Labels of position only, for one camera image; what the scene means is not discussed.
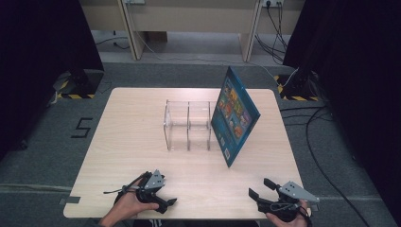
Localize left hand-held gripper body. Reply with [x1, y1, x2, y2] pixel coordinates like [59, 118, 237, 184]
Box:
[135, 168, 166, 205]

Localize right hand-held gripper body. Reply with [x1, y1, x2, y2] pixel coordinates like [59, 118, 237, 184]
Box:
[257, 181, 321, 222]

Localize clear acrylic book rack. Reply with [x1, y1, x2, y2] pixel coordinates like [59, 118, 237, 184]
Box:
[162, 98, 222, 152]

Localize colourful children's picture book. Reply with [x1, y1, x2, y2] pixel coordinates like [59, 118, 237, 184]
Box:
[210, 65, 262, 168]

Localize person's right hand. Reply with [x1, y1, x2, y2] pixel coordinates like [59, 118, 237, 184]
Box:
[266, 201, 313, 227]

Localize person's left hand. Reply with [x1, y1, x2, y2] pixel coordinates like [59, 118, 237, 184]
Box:
[101, 182, 161, 225]

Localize person's dark striped trousers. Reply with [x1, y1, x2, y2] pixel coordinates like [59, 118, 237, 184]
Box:
[131, 218, 260, 227]

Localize grey tape strip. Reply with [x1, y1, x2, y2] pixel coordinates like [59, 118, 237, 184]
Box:
[58, 196, 81, 205]

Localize stand base with hazard tape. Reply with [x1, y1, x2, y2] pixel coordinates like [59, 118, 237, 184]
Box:
[273, 67, 320, 102]
[52, 69, 105, 100]

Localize black curtain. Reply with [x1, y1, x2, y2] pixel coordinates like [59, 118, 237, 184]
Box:
[283, 0, 401, 218]
[0, 0, 105, 160]

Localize beige wooden desk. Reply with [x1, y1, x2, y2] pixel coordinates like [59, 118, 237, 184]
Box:
[78, 0, 305, 62]

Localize black floor cables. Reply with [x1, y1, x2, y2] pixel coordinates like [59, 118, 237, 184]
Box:
[279, 105, 372, 227]

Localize white floor cable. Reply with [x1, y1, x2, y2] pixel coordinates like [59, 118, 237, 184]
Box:
[133, 29, 299, 88]

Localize bundle of black hanging cables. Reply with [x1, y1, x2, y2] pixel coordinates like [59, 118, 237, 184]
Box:
[254, 1, 289, 65]

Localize thin black floor cable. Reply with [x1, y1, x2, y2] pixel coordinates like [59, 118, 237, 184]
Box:
[95, 30, 131, 50]

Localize white wall socket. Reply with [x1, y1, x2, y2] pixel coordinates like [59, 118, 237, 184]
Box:
[262, 0, 285, 8]

